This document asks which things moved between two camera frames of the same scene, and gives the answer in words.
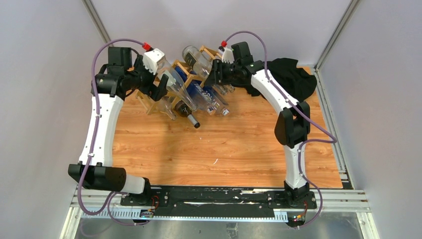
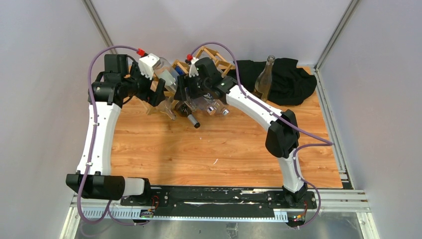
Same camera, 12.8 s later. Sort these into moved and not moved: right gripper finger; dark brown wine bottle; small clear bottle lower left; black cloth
Moved: right gripper finger
Not moved: dark brown wine bottle; small clear bottle lower left; black cloth
